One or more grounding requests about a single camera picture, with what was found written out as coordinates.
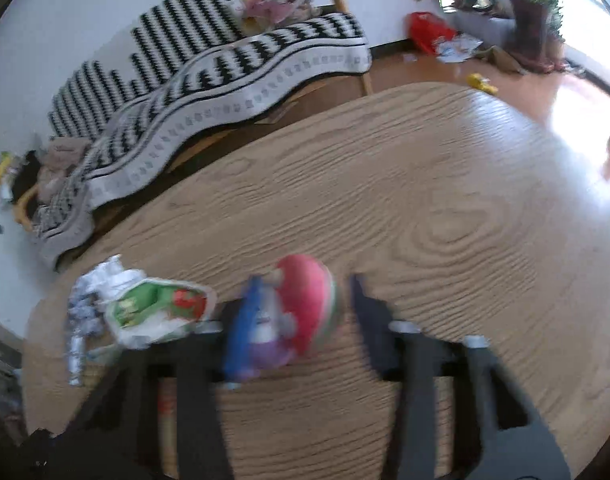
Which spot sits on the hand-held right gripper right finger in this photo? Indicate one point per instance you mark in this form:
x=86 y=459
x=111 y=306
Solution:
x=372 y=330

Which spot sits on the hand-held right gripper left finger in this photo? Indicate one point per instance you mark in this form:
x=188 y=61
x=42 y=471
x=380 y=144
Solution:
x=240 y=340

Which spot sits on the pink floral cushion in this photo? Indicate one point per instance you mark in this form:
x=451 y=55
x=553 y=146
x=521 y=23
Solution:
x=280 y=0

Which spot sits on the green red printed wrapper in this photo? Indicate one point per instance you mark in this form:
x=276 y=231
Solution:
x=150 y=305

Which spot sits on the yellow floor toy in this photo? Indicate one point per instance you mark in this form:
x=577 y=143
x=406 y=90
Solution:
x=482 y=84

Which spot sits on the silver crumpled wrapper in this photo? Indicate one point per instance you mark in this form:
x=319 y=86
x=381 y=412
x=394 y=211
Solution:
x=85 y=310

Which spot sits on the white cabinet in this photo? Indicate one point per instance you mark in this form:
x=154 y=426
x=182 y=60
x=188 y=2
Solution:
x=5 y=260

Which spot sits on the red bag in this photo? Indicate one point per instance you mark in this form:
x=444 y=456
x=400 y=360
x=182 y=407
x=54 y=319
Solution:
x=427 y=30

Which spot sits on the beige cushion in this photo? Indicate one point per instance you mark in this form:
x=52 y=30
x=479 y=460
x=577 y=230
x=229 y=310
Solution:
x=60 y=162

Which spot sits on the potted green plant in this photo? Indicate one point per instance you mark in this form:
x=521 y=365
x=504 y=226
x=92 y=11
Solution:
x=532 y=25

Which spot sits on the red and purple toy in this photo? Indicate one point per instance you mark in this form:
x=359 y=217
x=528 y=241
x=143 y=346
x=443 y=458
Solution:
x=305 y=300

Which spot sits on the brown cardboard piece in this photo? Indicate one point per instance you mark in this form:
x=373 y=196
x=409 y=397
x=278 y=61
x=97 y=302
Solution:
x=505 y=58

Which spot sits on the white crumpled papers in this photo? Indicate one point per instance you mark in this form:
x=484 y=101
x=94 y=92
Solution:
x=457 y=47

